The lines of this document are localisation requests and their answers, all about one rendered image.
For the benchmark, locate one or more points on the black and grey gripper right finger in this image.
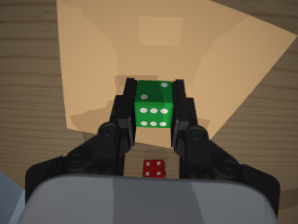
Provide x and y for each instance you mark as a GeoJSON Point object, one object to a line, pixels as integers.
{"type": "Point", "coordinates": [205, 159]}

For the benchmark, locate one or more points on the green die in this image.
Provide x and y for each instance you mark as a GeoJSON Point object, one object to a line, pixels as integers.
{"type": "Point", "coordinates": [154, 103]}

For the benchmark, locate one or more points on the red die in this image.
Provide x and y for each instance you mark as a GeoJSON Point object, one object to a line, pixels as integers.
{"type": "Point", "coordinates": [154, 168]}

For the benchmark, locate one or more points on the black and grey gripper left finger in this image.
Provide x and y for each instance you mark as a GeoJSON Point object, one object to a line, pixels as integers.
{"type": "Point", "coordinates": [104, 153]}

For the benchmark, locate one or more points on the tan square mat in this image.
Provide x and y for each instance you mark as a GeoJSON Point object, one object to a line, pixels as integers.
{"type": "Point", "coordinates": [221, 53]}

